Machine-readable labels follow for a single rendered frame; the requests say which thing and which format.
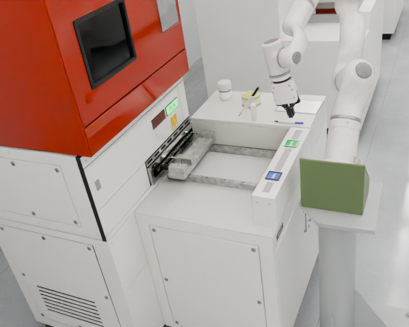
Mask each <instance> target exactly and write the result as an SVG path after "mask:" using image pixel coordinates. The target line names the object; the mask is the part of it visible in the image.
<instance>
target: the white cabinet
mask: <svg viewBox="0 0 409 327"><path fill-rule="evenodd" d="M326 142H327V122H326V123H325V125H324V127H323V130H322V131H321V133H320V135H319V138H318V140H317V142H316V144H315V146H314V149H313V151H312V153H311V157H310V159H311V160H321V159H324V155H325V147H326ZM300 199H301V182H300V180H299V183H298V185H297V187H296V188H295V191H294V193H293V195H292V197H291V199H290V202H289V204H288V206H287V208H286V210H285V212H284V215H283V216H282V219H281V220H280V223H279V225H278V227H277V229H276V232H275V234H274V236H273V238H269V237H262V236H256V235H252V234H245V233H241V232H235V231H230V230H224V229H220V228H213V227H209V226H203V225H198V224H191V223H185V222H181V221H174V220H171V219H164V218H160V217H153V216H149V215H143V214H139V213H135V216H136V220H137V223H138V228H139V231H140V235H141V238H142V243H143V247H144V250H145V254H146V257H147V261H148V264H149V268H150V272H151V276H152V279H153V283H154V286H155V290H156V294H157V297H158V301H159V304H160V309H161V312H162V316H163V319H164V323H165V325H168V326H170V327H293V325H294V323H295V320H296V317H297V314H298V312H299V308H300V306H301V302H302V300H303V297H304V293H305V291H306V288H307V285H308V282H309V279H310V276H311V273H312V270H313V268H314V265H315V262H316V259H317V255H318V253H319V232H318V225H316V224H315V222H313V220H311V218H309V216H307V214H305V212H303V211H302V209H301V208H300V207H299V202H300Z"/></svg>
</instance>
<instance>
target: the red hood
mask: <svg viewBox="0 0 409 327"><path fill-rule="evenodd" d="M187 72H189V66H188V59H187V54H186V47H185V43H184V35H183V30H182V23H181V18H180V11H179V3H178V0H0V145H2V146H7V147H17V148H22V149H31V150H37V151H46V152H55V153H61V154H70V155H76V156H84V157H89V158H91V157H92V156H93V155H94V154H96V153H97V152H98V151H99V150H100V149H102V148H103V147H104V146H105V145H106V144H107V143H108V142H109V141H110V140H111V139H113V138H114V137H115V136H116V135H117V134H119V133H120V132H121V131H122V130H123V129H124V128H125V127H126V126H127V125H128V124H130V123H131V122H132V121H133V120H134V119H136V118H137V117H138V116H139V115H140V114H141V113H142V112H143V111H144V110H145V109H146V108H148V107H149V106H150V105H151V104H152V103H154V102H155V101H156V100H157V99H158V98H159V97H160V96H161V95H162V94H163V93H165V92H166V91H167V90H168V89H169V88H170V87H172V85H174V83H176V82H177V81H178V80H179V79H180V78H181V77H183V76H184V75H185V74H186V73H187Z"/></svg>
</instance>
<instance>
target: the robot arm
mask: <svg viewBox="0 0 409 327"><path fill-rule="evenodd" d="M318 2H319V0H295V1H294V2H293V4H292V6H291V8H290V10H289V12H288V14H287V15H286V17H285V19H284V21H283V24H282V30H283V32H284V33H285V34H287V35H288V36H291V37H293V39H292V41H291V44H290V46H289V47H288V48H285V47H284V45H283V42H282V39H281V38H273V39H270V40H268V41H266V42H264V43H263V44H262V50H263V53H264V57H265V60H266V64H267V68H268V71H269V79H271V81H272V82H271V91H272V95H273V100H274V103H275V104H276V106H281V107H283V108H284V109H285V110H286V112H287V115H288V116H289V118H293V117H294V115H295V110H294V108H293V107H294V106H295V104H298V103H300V102H301V100H300V98H299V92H298V89H297V86H296V83H295V81H294V79H293V77H291V71H290V68H291V67H296V66H297V65H298V64H299V63H300V61H301V60H302V58H303V56H304V54H305V52H306V49H307V47H308V38H307V36H306V34H305V32H304V28H305V26H306V24H307V22H308V20H309V19H310V16H311V15H312V13H313V11H314V9H315V7H316V6H317V4H318ZM360 2H361V0H335V3H334V6H335V11H336V13H337V15H338V17H339V21H340V42H339V47H338V53H337V57H336V62H335V65H334V71H333V74H332V81H331V88H332V91H333V93H334V95H335V96H336V100H335V102H334V104H333V107H332V111H331V115H330V122H329V127H328V135H327V142H326V147H325V155H324V159H321V160H323V161H330V162H341V163H348V164H360V158H359V159H357V158H356V153H357V149H358V140H359V135H360V127H361V122H362V114H363V111H364V108H365V106H366V103H367V101H368V99H369V96H370V94H371V91H372V89H373V85H374V81H375V71H374V68H373V66H372V65H371V63H369V62H368V61H367V60H363V59H361V58H362V53H363V49H364V42H365V32H366V23H365V19H364V17H363V15H361V13H360V11H359V6H360ZM288 104H290V106H289V105H288Z"/></svg>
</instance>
